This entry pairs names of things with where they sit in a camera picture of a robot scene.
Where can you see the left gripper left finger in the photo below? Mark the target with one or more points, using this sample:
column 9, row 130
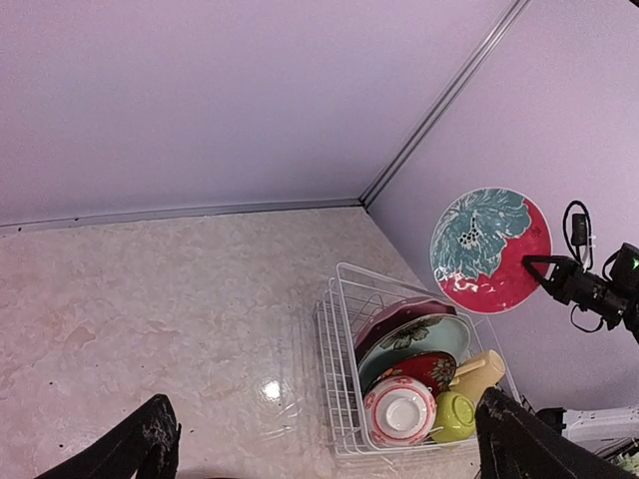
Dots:
column 144, row 445

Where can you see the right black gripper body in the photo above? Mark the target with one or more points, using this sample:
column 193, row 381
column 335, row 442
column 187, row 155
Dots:
column 569, row 282

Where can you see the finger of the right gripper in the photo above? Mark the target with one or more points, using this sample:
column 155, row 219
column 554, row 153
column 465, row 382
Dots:
column 551, row 272

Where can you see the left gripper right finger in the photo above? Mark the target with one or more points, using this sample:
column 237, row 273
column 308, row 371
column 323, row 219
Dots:
column 513, row 443

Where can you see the red teal floral plate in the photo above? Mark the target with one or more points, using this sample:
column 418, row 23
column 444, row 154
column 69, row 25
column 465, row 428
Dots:
column 477, row 248

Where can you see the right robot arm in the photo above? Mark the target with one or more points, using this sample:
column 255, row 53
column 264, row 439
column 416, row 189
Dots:
column 622, row 268

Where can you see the lime green bowl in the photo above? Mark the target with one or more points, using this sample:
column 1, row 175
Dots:
column 455, row 418

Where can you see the yellow mug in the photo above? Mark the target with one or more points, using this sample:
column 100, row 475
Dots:
column 478, row 373

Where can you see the red floral bowl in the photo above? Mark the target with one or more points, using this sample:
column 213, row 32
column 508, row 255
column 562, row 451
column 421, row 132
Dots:
column 434, row 369

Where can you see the white red patterned bowl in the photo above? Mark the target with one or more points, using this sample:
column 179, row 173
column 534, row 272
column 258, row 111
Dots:
column 399, row 411

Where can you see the light teal floral plate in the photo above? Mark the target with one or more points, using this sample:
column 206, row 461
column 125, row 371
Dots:
column 432, row 332

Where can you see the pink scalloped plate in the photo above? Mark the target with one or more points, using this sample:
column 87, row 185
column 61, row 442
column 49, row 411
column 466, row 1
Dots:
column 400, row 312

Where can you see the white wire dish rack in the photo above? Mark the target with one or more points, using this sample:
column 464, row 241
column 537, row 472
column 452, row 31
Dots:
column 353, row 295

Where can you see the right aluminium corner post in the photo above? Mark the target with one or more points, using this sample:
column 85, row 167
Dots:
column 444, row 100

